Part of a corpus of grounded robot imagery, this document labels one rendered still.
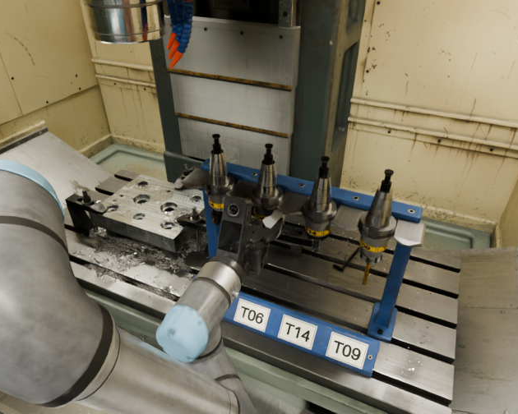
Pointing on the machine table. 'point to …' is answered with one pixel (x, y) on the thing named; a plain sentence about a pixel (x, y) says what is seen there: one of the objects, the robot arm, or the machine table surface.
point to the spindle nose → (125, 20)
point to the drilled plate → (149, 234)
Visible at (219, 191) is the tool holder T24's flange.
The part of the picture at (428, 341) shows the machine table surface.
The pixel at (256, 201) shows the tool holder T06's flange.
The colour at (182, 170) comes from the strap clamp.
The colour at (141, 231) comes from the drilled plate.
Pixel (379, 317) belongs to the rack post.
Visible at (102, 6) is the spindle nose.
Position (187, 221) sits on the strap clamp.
